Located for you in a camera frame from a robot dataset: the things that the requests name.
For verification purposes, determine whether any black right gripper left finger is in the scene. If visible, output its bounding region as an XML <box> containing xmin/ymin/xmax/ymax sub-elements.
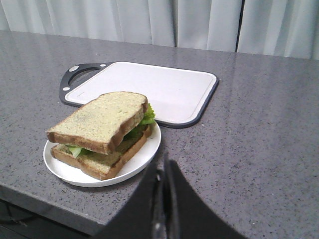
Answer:
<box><xmin>93</xmin><ymin>163</ymin><xmax>165</xmax><ymax>239</ymax></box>

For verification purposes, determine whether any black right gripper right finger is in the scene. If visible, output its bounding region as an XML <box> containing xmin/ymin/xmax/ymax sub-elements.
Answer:
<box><xmin>159</xmin><ymin>153</ymin><xmax>244</xmax><ymax>239</ymax></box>

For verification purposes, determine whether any bread slice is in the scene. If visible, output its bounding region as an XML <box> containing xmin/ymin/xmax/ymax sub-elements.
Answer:
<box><xmin>50</xmin><ymin>124</ymin><xmax>153</xmax><ymax>181</ymax></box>
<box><xmin>46</xmin><ymin>92</ymin><xmax>148</xmax><ymax>155</ymax></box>

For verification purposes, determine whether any white round plate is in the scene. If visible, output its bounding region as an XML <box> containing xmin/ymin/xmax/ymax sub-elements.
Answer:
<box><xmin>43</xmin><ymin>123</ymin><xmax>161</xmax><ymax>187</ymax></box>

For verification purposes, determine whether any white cutting board grey rim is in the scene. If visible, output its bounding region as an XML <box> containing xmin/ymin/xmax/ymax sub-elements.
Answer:
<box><xmin>59</xmin><ymin>61</ymin><xmax>219</xmax><ymax>128</ymax></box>

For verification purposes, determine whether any white curtain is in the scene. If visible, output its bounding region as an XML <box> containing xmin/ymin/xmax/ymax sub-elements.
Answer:
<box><xmin>0</xmin><ymin>0</ymin><xmax>319</xmax><ymax>59</ymax></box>

